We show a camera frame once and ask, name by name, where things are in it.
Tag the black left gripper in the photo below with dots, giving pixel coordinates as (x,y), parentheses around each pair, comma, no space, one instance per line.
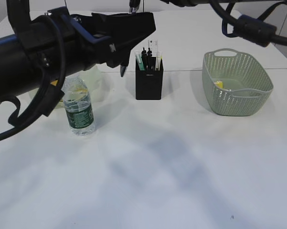
(110,38)

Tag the mint green utility knife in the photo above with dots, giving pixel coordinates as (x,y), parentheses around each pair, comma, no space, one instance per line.
(139,61)

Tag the black blue gel pen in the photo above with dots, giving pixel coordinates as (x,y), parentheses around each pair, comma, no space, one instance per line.
(150,60)

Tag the clear plastic ruler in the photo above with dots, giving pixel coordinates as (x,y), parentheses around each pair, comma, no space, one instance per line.
(153,47)

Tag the yellow pear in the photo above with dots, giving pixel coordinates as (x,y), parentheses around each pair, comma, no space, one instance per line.
(56,93)

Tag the clear water bottle green label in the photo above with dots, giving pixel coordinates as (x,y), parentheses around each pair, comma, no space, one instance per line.
(78,106)

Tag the yellow-green pen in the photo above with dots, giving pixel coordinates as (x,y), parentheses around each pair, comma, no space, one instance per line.
(158,61)

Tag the yellow utility knife packaging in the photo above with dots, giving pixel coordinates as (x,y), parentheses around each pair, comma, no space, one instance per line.
(220,85)

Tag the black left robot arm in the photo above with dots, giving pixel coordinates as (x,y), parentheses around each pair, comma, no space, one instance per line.
(37,57)

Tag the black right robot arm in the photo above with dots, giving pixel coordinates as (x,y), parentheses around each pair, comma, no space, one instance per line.
(255,30)

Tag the black square pen holder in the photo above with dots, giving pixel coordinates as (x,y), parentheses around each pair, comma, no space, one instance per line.
(148,84)

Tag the green wavy glass plate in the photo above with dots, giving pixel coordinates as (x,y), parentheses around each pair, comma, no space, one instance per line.
(95,83)

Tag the green perforated plastic basket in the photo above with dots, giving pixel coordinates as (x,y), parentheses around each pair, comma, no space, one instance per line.
(250,84)

